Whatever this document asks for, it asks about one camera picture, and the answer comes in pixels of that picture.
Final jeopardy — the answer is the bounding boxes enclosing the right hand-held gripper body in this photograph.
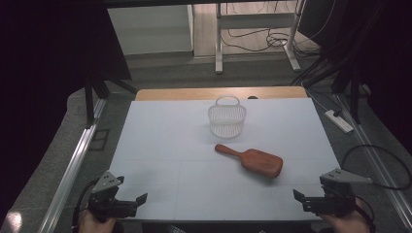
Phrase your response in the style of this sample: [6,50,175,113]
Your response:
[303,168,374,217]

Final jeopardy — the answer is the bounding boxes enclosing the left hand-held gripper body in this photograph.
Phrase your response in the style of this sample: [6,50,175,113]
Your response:
[87,170,139,223]

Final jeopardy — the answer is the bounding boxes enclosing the brown wooden hairbrush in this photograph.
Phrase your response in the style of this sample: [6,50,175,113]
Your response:
[214,143,284,179]

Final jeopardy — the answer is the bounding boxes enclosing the person's left hand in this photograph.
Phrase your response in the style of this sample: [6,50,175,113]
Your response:
[77,208,118,233]

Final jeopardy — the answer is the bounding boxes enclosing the person's right hand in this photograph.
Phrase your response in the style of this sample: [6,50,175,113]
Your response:
[319,197,372,233]

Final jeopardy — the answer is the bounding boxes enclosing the white table mat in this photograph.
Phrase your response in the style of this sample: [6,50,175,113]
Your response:
[92,97,361,223]

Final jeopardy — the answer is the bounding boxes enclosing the dark floor socket cover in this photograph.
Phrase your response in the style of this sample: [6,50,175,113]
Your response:
[88,128,112,152]

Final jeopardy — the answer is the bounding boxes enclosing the white power strip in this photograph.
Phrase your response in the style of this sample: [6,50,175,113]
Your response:
[324,109,355,134]

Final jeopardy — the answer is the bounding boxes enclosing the black metal stand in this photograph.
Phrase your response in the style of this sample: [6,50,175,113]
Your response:
[333,64,364,126]
[85,71,139,128]

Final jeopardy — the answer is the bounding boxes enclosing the white plastic basket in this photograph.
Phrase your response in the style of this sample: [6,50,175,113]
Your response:
[207,94,248,140]

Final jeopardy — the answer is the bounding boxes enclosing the wooden table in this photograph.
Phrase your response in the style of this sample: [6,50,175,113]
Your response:
[134,85,308,102]

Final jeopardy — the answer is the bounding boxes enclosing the black curtain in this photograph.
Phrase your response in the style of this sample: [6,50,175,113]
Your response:
[0,0,133,224]
[296,0,412,156]

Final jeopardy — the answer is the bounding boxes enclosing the white cabinet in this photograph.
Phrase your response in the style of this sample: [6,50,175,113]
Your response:
[107,4,194,56]

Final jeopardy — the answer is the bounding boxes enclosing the left hand-held gripper cable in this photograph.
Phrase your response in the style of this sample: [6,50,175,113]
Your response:
[71,178,100,233]

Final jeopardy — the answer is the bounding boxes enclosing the hand-held gripper cable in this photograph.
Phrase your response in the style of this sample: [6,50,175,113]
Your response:
[354,193,377,233]
[71,178,100,233]

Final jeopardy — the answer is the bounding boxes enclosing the right hand-held gripper cable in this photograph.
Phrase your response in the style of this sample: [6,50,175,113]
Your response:
[354,193,377,233]

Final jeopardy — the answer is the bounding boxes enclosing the black looped floor cable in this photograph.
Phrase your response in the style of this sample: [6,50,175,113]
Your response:
[341,144,412,191]

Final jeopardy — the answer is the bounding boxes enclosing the aluminium rail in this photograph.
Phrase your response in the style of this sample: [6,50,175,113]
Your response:
[333,93,412,229]
[38,98,108,233]

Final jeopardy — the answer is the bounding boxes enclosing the white power cable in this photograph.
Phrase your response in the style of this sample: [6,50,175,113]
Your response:
[304,86,330,113]

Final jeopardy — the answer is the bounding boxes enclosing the black tangled floor cables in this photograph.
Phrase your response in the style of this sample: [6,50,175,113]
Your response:
[220,27,322,58]

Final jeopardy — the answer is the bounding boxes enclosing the white desk frame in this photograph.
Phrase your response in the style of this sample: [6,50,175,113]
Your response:
[215,0,307,75]

